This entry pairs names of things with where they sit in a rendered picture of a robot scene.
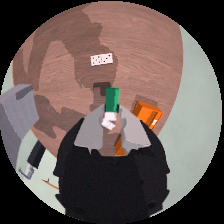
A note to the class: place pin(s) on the orange rack of bins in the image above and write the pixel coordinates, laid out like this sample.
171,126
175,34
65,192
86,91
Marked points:
148,114

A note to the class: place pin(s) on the white domino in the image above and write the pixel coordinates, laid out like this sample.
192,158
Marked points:
101,59
108,124

